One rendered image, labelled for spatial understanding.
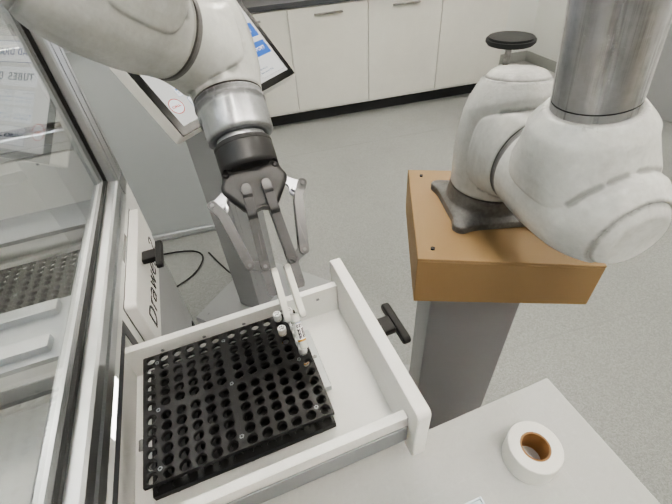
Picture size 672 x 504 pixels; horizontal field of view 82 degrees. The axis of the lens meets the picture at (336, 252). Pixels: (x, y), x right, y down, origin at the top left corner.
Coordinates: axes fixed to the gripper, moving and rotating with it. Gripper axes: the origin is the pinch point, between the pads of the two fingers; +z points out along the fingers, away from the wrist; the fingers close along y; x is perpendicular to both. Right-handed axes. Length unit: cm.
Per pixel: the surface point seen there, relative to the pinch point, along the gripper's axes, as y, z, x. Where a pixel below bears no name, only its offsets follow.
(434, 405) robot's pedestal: -37, 49, -66
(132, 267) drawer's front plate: 22.3, -11.2, -20.5
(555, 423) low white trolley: -32.5, 30.8, -2.7
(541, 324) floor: -103, 48, -95
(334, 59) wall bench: -103, -158, -238
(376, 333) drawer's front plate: -9.7, 8.9, -0.6
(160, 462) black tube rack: 19.3, 14.0, 1.2
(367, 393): -6.9, 17.4, -5.0
